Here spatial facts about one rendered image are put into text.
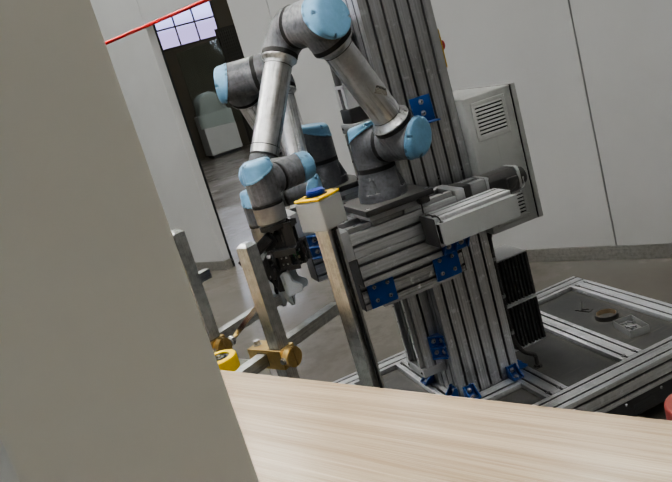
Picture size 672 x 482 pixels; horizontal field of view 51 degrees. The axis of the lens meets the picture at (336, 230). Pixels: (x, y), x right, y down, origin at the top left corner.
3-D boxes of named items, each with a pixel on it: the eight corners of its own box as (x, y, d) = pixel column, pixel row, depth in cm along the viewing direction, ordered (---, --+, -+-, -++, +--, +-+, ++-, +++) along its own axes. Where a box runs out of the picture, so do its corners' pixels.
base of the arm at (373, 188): (395, 186, 222) (387, 156, 220) (416, 189, 208) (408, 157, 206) (352, 201, 218) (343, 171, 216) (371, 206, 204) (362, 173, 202)
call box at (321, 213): (324, 225, 151) (314, 190, 149) (349, 223, 146) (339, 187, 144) (303, 236, 146) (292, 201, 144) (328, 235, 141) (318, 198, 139)
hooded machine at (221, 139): (239, 148, 1727) (220, 87, 1692) (245, 148, 1663) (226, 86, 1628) (206, 158, 1703) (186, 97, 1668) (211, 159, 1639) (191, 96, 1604)
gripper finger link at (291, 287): (306, 306, 169) (295, 271, 167) (284, 310, 171) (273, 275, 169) (311, 301, 172) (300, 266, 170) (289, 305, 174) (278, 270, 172)
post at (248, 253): (303, 418, 177) (245, 240, 166) (313, 420, 175) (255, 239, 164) (294, 426, 175) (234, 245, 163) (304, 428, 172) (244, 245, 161)
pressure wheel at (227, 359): (217, 397, 167) (201, 354, 164) (249, 386, 168) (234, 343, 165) (217, 412, 159) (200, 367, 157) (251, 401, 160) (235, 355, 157)
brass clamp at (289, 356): (267, 356, 179) (261, 338, 178) (306, 359, 170) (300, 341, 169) (251, 368, 175) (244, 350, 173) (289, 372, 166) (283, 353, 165)
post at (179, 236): (232, 392, 192) (174, 228, 181) (240, 394, 190) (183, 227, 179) (223, 399, 190) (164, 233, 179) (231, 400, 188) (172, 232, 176)
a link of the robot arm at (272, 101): (256, 7, 189) (227, 185, 181) (282, -4, 180) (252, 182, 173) (290, 24, 196) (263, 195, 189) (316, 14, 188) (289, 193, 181)
